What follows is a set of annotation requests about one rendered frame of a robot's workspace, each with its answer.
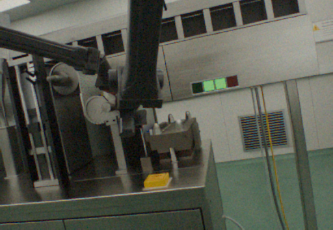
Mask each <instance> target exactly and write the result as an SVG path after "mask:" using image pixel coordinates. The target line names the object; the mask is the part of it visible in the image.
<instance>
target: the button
mask: <svg viewBox="0 0 333 230"><path fill-rule="evenodd" d="M169 179H170V178H169V174H168V172H167V173H158V174H153V175H149V176H148V177H147V179H146V180H145V182H144V186H145V188H154V187H160V186H166V185H167V183H168V181H169Z"/></svg>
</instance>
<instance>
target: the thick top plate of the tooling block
mask: <svg viewBox="0 0 333 230"><path fill-rule="evenodd" d="M176 121H177V120H176ZM176 121H173V122H170V123H168V122H167V123H166V124H167V125H166V126H165V127H163V128H162V129H161V132H162V133H161V134H157V135H151V136H149V139H150V144H151V150H160V149H168V148H172V147H183V146H189V145H190V144H191V141H192V140H193V138H194V134H193V128H192V125H193V124H194V123H195V122H197V120H196V117H195V118H192V119H190V120H185V119H182V120H181V121H182V124H183V128H184V129H185V130H182V131H176Z"/></svg>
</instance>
